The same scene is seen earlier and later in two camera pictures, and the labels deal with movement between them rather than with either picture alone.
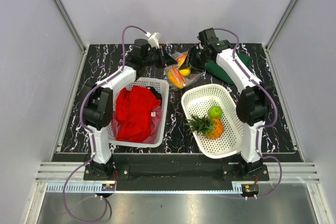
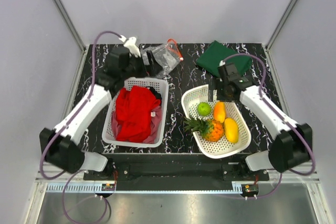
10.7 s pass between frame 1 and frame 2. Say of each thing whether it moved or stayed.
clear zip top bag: moved
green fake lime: moved
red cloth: stayed
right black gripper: moved
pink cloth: stayed
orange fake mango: moved
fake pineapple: stayed
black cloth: stayed
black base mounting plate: stayed
